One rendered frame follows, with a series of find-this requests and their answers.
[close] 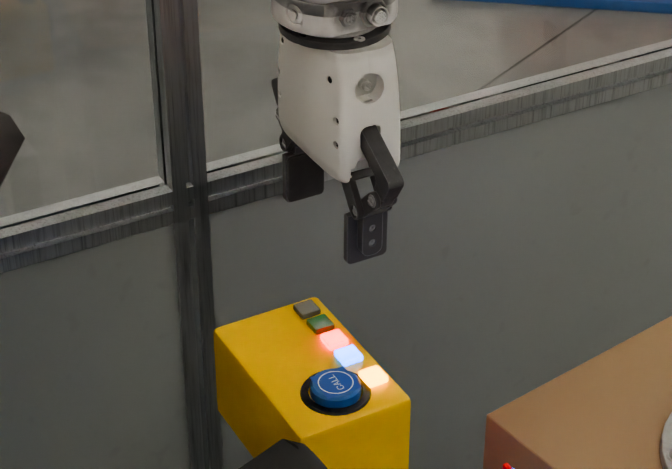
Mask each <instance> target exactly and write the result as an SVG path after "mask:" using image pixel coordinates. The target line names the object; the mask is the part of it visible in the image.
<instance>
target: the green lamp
mask: <svg viewBox="0 0 672 469"><path fill-rule="evenodd" d="M306 324H307V325H308V327H309V328H310V329H311V330H312V331H313V332H314V333H315V334H316V335H318V334H321V333H324V332H327V331H330V330H333V329H334V323H333V322H332V321H331V320H330V319H329V318H328V317H327V316H326V315H325V314H321V315H318V316H315V317H312V318H309V319H307V320H306Z"/></svg>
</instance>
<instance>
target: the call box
mask: <svg viewBox="0 0 672 469"><path fill-rule="evenodd" d="M309 299H312V300H313V301H314V303H315V304H316V305H317V306H318V307H319V308H320V310H321V313H320V314H319V315H321V314H325V315H326V316H327V317H328V318H329V319H330V320H331V321H332V322H333V323H334V329H333V330H335V329H339V330H340V331H341V332H342V333H343V334H344V335H345V336H346V337H347V339H348V345H351V344H353V345H354V346H355V347H356V348H357V349H358V351H359V352H360V353H361V354H362V355H363V360H362V361H360V362H357V363H354V364H351V365H349V366H346V367H344V368H345V369H346V370H348V371H350V372H352V373H354V374H355V375H357V376H358V378H359V379H360V381H361V396H360V399H359V400H358V401H357V402H356V403H355V404H353V405H351V406H348V407H344V408H327V407H323V406H321V405H318V404H317V403H315V402H314V401H313V400H312V398H311V395H310V382H311V379H310V377H313V376H315V375H316V374H317V373H319V372H321V371H323V370H326V369H331V368H339V367H342V366H343V365H342V364H341V363H340V361H339V360H338V359H337V358H336V357H335V356H334V351H335V350H337V349H340V348H343V347H346V346H348V345H346V346H343V347H340V348H337V349H334V350H329V349H328V348H327V347H326V346H325V345H324V343H323V342H322V341H321V340H320V335H321V334H323V333H321V334H318V335H316V334H315V333H314V332H313V331H312V330H311V329H310V328H309V327H308V325H307V324H306V320H307V319H309V318H307V319H304V320H302V319H301V318H300V316H299V315H298V314H297V313H296V312H295V311H294V309H293V305H294V304H296V303H299V302H303V301H306V300H309ZM309 299H306V300H303V301H299V302H296V303H293V304H290V305H287V306H284V307H281V308H277V309H274V310H271V311H268V312H265V313H262V314H259V315H255V316H252V317H249V318H246V319H243V320H240V321H237V322H233V323H230V324H227V325H224V326H221V327H218V328H216V329H215V330H214V332H213V335H214V353H215V371H216V388H217V406H218V411H219V412H220V414H221V415H222V416H223V418H224V419H225V420H226V422H227V423H228V424H229V426H230V427H231V428H232V430H233V431H234V432H235V434H236V435H237V436H238V438H239V439H240V440H241V442H242V443H243V444H244V446H245V447H246V449H247V450H248V451H249V453H250V454H251V455H252V457H253V458H255V457H256V456H258V455H259V454H261V453H262V452H264V451H265V450H267V449H268V448H269V447H271V446H272V445H274V444H275V443H277V442H278V441H280V440H281V439H286V440H290V441H295V442H299V443H303V444H305V445H306V446H307V447H308V448H309V449H310V450H311V451H312V452H314V454H315V455H316V456H317V457H318V458H319V459H320V460H321V461H322V462H323V464H324V465H325V466H326V467H327V468H328V469H408V466H409V438H410V410H411V401H410V398H409V396H408V395H407V394H406V393H405V392H404V391H403V390H402V389H401V388H400V387H399V386H398V384H397V383H396V382H395V381H394V380H393V379H392V378H391V377H390V376H389V375H388V374H387V373H386V372H385V370H384V369H383V368H382V367H381V366H380V365H379V364H378V363H377V362H376V361H375V360H374V359H373V357H372V356H371V355H370V354H369V353H368V352H367V351H366V350H365V349H364V348H363V347H362V346H361V344H360V343H359V342H358V341H357V340H356V339H355V338H354V337H353V336H352V335H351V334H350V333H349V331H348V330H347V329H346V328H345V327H344V326H343V325H342V324H341V323H340V322H339V321H338V320H337V319H336V317H335V316H334V315H333V314H332V313H331V312H330V311H329V310H328V309H327V308H326V307H325V306H324V304H323V303H322V302H321V301H320V300H319V299H318V298H316V297H312V298H309ZM375 365H378V366H379V367H380V368H381V369H382V370H383V372H384V373H385V374H386V375H387V376H388V382H386V383H383V384H380V385H377V386H374V387H372V388H370V387H369V386H368V385H367V384H366V383H365V382H364V381H363V380H362V379H361V378H360V377H359V371H361V370H364V369H366V368H369V367H372V366H375Z"/></svg>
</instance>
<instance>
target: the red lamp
mask: <svg viewBox="0 0 672 469"><path fill-rule="evenodd" d="M320 340H321V341H322V342H323V343H324V345H325V346H326V347H327V348H328V349H329V350H334V349H337V348H340V347H343V346H346V345H348V339H347V337H346V336H345V335H344V334H343V333H342V332H341V331H340V330H339V329H335V330H332V331H329V332H326V333H323V334H321V335H320Z"/></svg>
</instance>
